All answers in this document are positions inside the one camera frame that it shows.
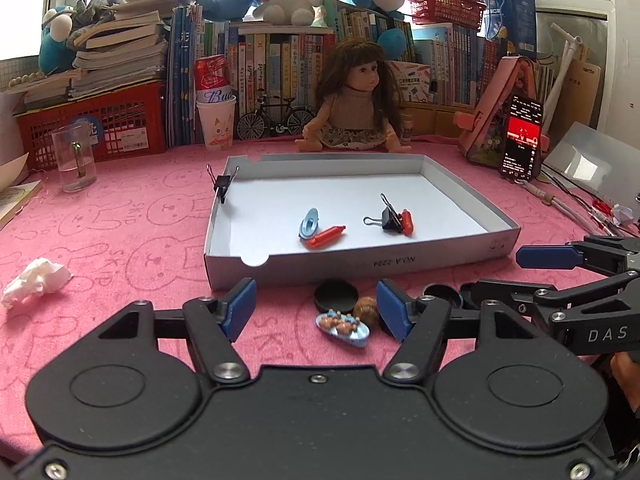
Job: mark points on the brown acorn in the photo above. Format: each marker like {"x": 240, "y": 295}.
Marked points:
{"x": 366, "y": 310}

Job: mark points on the small clear jar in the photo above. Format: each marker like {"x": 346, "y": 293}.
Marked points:
{"x": 407, "y": 130}

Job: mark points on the red beer can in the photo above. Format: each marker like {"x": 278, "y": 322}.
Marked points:
{"x": 212, "y": 77}

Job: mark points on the large black binder clip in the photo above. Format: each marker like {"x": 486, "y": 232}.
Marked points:
{"x": 390, "y": 220}

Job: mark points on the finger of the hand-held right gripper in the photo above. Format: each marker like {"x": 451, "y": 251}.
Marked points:
{"x": 547, "y": 257}
{"x": 500, "y": 292}

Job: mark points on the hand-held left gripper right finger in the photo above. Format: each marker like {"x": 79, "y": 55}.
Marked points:
{"x": 392, "y": 310}

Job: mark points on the red crayon-shaped toy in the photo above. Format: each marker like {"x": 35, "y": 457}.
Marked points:
{"x": 407, "y": 221}
{"x": 324, "y": 237}

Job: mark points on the black miniature bicycle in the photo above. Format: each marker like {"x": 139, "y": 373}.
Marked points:
{"x": 250, "y": 127}

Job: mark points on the stack of lying books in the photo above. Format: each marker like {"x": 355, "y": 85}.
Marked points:
{"x": 120, "y": 55}

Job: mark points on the small folded paper piece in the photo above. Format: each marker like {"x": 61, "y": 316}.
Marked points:
{"x": 624, "y": 212}

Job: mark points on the long-haired baby doll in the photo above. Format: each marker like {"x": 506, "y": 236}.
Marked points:
{"x": 350, "y": 105}

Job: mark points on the crumpled white tissue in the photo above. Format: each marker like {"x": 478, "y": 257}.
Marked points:
{"x": 37, "y": 280}

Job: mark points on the blue paper carton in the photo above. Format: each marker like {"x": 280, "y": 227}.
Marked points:
{"x": 515, "y": 20}

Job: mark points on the small blue white plush toy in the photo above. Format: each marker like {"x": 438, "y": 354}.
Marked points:
{"x": 55, "y": 50}

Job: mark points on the white cardboard box tray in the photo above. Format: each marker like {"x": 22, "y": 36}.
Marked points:
{"x": 280, "y": 200}

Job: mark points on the white paper sheet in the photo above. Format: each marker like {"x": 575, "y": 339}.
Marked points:
{"x": 10, "y": 172}

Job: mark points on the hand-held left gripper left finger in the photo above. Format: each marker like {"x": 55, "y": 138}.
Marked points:
{"x": 240, "y": 307}

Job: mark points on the colourful printed box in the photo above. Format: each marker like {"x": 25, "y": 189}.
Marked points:
{"x": 412, "y": 82}

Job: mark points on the row of upright books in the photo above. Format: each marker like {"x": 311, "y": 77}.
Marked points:
{"x": 270, "y": 70}

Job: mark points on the grey plastic folder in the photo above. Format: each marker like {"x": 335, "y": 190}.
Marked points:
{"x": 585, "y": 155}

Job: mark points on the small black binder clip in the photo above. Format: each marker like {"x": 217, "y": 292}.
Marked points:
{"x": 221, "y": 187}

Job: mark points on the blue dish with toy food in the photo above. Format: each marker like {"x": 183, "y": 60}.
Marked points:
{"x": 345, "y": 332}

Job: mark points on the pink printed table cloth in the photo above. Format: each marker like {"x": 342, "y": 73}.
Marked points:
{"x": 125, "y": 260}

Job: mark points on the pink phone stand case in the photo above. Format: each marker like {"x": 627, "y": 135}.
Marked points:
{"x": 495, "y": 95}

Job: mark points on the plain blue hair clip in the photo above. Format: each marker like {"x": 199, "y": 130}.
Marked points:
{"x": 309, "y": 222}

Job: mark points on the black round plastic cap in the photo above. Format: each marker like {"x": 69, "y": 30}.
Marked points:
{"x": 336, "y": 295}
{"x": 440, "y": 291}

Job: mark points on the tan paperback book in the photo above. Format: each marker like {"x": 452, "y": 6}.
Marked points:
{"x": 17, "y": 200}

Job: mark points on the large red plastic basket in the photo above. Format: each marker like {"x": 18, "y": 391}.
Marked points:
{"x": 125, "y": 125}

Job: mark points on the white cat paper cup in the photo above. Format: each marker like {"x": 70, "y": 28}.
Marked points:
{"x": 216, "y": 125}

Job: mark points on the black smartphone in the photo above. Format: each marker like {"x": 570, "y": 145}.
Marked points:
{"x": 522, "y": 145}

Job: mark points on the clear glass cup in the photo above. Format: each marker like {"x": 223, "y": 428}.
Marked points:
{"x": 75, "y": 170}

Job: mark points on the white plastic tubes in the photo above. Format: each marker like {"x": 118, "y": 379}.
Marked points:
{"x": 567, "y": 55}

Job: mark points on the tan cardboard box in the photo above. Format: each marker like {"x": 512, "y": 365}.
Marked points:
{"x": 440, "y": 120}

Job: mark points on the grey plush toy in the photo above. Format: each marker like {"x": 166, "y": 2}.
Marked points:
{"x": 102, "y": 0}

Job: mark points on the small red plastic basket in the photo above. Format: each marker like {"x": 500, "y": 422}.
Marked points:
{"x": 445, "y": 7}

